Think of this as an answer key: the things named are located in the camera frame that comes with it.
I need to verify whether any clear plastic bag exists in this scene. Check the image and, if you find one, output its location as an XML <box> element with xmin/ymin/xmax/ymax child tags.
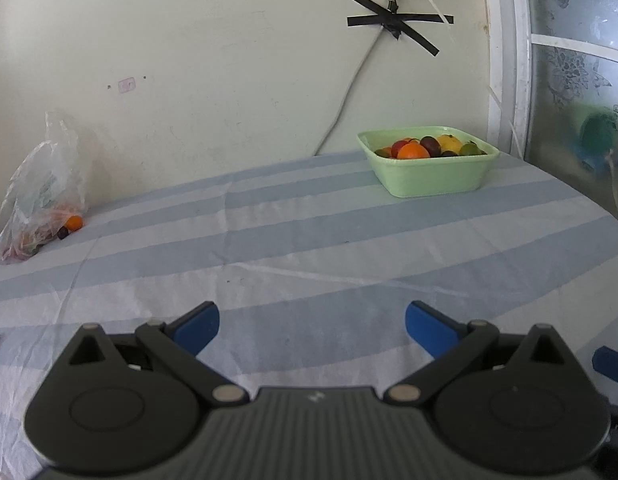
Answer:
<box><xmin>0</xmin><ymin>110</ymin><xmax>87</xmax><ymax>265</ymax></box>

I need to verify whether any blue object behind glass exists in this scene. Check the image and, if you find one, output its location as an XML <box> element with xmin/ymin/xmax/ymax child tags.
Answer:
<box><xmin>579</xmin><ymin>152</ymin><xmax>610</xmax><ymax>176</ymax></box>

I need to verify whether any orange mandarin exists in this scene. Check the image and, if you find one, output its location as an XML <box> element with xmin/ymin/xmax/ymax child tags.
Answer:
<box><xmin>396</xmin><ymin>142</ymin><xmax>431</xmax><ymax>160</ymax></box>

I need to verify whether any large yellow citrus fruit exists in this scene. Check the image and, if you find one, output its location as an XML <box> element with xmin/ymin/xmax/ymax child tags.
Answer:
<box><xmin>435</xmin><ymin>133</ymin><xmax>462</xmax><ymax>156</ymax></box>

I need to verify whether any black tape cross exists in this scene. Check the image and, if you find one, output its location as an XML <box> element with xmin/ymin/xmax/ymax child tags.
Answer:
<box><xmin>346</xmin><ymin>0</ymin><xmax>455</xmax><ymax>57</ymax></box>

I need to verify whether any grey cable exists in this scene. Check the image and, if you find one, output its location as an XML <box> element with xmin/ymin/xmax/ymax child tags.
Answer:
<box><xmin>314</xmin><ymin>27</ymin><xmax>392</xmax><ymax>157</ymax></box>

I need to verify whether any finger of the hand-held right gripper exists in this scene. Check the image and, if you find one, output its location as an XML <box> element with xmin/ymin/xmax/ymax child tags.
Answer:
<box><xmin>591</xmin><ymin>346</ymin><xmax>618</xmax><ymax>386</ymax></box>

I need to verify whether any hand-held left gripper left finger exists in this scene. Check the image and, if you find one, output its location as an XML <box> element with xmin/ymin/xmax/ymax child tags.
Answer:
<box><xmin>54</xmin><ymin>301</ymin><xmax>250</xmax><ymax>408</ymax></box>

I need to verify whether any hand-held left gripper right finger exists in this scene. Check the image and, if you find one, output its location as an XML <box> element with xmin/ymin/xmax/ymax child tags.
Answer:
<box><xmin>384</xmin><ymin>300</ymin><xmax>577</xmax><ymax>407</ymax></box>

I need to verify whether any green object behind glass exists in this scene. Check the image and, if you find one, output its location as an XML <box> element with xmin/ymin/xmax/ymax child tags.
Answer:
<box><xmin>579</xmin><ymin>110</ymin><xmax>618</xmax><ymax>153</ymax></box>

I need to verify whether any striped bedsheet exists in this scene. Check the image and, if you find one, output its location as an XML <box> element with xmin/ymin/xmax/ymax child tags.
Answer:
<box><xmin>0</xmin><ymin>149</ymin><xmax>618</xmax><ymax>480</ymax></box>

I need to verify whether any light green plastic basin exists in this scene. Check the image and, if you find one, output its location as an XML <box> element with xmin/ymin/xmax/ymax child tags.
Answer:
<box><xmin>357</xmin><ymin>126</ymin><xmax>500</xmax><ymax>199</ymax></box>

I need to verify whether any frosted glass window pane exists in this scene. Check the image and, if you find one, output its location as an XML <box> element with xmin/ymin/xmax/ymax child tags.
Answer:
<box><xmin>524</xmin><ymin>0</ymin><xmax>618</xmax><ymax>231</ymax></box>

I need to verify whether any white window frame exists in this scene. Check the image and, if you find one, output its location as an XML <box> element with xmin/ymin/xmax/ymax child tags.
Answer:
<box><xmin>479</xmin><ymin>0</ymin><xmax>618</xmax><ymax>161</ymax></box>

